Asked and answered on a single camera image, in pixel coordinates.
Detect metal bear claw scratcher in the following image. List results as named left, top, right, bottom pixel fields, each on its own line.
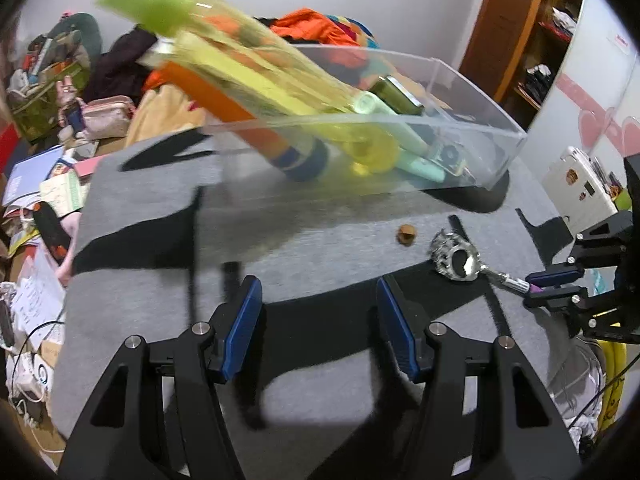
left=430, top=231, right=532, bottom=295

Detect pink pouch bag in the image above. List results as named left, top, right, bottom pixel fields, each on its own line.
left=82, top=96, right=136, bottom=141

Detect light green tube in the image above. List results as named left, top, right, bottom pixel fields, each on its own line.
left=352, top=91, right=445, bottom=183

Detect green black stamp block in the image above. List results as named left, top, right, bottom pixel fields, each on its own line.
left=427, top=141, right=475, bottom=182

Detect orange puffer jacket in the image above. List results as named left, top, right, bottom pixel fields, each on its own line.
left=144, top=8, right=371, bottom=91

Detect colourful patterned bedspread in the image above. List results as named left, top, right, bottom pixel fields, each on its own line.
left=124, top=14, right=381, bottom=149

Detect dark purple garment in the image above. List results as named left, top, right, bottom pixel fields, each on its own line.
left=81, top=26, right=157, bottom=106

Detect green cylinder bottle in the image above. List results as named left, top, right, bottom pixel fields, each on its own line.
left=613, top=188, right=632, bottom=210

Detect small brown wooden nut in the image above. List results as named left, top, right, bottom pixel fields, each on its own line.
left=396, top=224, right=418, bottom=246

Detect dark green glass jar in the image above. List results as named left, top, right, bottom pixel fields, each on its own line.
left=369, top=75, right=424, bottom=116

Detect white suitcase with stickers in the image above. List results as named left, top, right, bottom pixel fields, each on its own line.
left=542, top=146, right=617, bottom=235

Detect orange tube blue cap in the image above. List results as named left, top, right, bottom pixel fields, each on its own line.
left=157, top=61, right=329, bottom=182

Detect green repellent spray bottle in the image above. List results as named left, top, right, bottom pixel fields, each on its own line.
left=95, top=0, right=402, bottom=178

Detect teal neck pillow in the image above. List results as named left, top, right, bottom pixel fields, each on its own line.
left=48, top=13, right=103, bottom=64

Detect wooden door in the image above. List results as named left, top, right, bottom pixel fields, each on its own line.
left=460, top=0, right=541, bottom=102

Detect clear plastic storage bin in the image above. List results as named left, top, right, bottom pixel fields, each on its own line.
left=204, top=46, right=526, bottom=210

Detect wooden wardrobe shelf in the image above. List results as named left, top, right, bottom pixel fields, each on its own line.
left=501, top=0, right=582, bottom=129

